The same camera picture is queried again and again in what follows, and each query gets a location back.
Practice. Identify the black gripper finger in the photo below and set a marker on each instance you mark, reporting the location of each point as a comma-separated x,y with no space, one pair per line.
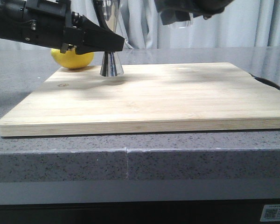
98,37

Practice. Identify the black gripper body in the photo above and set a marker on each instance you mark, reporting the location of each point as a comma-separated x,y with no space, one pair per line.
172,11
50,24

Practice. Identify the small glass beaker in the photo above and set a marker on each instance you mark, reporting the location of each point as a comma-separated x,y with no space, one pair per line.
184,23

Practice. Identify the steel cocktail jigger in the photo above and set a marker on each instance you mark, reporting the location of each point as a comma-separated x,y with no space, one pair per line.
111,65

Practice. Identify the yellow lemon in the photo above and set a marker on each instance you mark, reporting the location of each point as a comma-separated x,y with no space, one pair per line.
71,60

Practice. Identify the grey curtain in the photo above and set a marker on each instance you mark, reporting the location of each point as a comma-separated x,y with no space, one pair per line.
242,23

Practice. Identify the wooden cutting board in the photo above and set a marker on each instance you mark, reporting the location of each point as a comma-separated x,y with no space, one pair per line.
147,98

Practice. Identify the white label sticker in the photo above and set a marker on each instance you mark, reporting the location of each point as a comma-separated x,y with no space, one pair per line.
270,213

